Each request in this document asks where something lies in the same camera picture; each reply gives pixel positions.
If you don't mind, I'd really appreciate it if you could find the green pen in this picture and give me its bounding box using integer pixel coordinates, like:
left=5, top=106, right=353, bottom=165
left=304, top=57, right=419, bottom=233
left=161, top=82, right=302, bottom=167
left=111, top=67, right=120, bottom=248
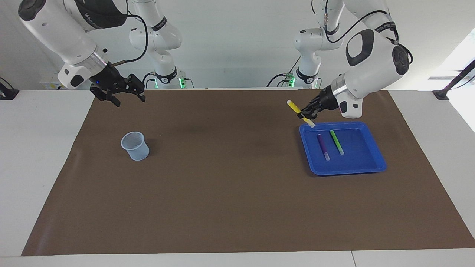
left=330, top=129, right=345, bottom=155

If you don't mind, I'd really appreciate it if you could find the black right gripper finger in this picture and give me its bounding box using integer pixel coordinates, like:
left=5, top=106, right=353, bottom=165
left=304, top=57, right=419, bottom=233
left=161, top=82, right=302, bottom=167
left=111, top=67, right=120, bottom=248
left=90, top=87, right=121, bottom=108
left=124, top=74, right=146, bottom=102

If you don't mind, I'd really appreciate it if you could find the blue plastic tray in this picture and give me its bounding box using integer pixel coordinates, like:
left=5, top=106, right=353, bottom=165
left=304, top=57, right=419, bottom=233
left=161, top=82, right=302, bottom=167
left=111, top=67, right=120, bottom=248
left=299, top=121, right=387, bottom=176

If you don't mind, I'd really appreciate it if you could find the yellow pen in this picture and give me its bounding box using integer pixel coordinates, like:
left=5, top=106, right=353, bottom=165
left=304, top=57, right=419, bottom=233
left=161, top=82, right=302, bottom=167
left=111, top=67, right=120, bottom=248
left=287, top=100, right=316, bottom=128

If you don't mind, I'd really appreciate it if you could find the purple pen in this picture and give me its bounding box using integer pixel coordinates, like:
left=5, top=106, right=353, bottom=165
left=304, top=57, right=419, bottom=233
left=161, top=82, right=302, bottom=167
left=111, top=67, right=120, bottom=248
left=317, top=134, right=330, bottom=161

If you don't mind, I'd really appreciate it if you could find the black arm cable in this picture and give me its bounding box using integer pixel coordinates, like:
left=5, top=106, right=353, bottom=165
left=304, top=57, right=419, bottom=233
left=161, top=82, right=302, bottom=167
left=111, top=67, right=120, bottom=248
left=111, top=14, right=149, bottom=67
left=311, top=0, right=413, bottom=65

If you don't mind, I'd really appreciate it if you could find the black right base cable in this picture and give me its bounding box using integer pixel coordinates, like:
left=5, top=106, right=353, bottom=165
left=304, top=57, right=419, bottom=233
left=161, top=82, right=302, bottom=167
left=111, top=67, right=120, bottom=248
left=141, top=72, right=158, bottom=89

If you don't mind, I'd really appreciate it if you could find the black left base cable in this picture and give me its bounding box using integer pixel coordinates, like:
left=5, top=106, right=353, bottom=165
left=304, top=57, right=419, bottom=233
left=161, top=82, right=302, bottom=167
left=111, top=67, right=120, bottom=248
left=266, top=56, right=302, bottom=88

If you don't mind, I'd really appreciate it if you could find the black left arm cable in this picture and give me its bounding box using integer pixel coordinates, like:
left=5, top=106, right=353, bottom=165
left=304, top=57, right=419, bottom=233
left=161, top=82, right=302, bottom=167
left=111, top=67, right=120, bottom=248
left=311, top=0, right=413, bottom=65

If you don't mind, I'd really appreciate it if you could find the black base cable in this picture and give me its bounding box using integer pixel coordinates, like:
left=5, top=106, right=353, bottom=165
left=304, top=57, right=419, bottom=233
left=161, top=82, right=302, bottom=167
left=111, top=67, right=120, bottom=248
left=141, top=72, right=158, bottom=89
left=266, top=56, right=302, bottom=88

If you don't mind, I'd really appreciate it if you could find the brown table mat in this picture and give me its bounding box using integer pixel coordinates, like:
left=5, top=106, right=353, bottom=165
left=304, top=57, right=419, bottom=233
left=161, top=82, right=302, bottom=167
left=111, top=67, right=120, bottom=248
left=21, top=89, right=475, bottom=256

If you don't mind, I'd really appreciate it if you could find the translucent plastic cup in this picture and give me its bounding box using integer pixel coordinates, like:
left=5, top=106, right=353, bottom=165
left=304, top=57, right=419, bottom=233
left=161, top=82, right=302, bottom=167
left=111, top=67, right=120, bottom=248
left=121, top=131, right=150, bottom=161

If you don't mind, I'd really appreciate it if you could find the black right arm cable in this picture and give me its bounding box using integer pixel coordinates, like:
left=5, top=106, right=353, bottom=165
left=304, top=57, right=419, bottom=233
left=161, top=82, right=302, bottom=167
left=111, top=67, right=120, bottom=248
left=111, top=14, right=149, bottom=67

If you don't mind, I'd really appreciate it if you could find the black camera stand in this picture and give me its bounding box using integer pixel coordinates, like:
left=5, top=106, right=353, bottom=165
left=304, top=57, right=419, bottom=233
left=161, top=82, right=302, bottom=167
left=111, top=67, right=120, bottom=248
left=432, top=59, right=475, bottom=100

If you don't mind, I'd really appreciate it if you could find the black table clamp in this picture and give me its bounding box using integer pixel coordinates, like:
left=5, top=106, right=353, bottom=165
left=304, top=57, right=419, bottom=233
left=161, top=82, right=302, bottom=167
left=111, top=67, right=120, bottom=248
left=0, top=77, right=20, bottom=100

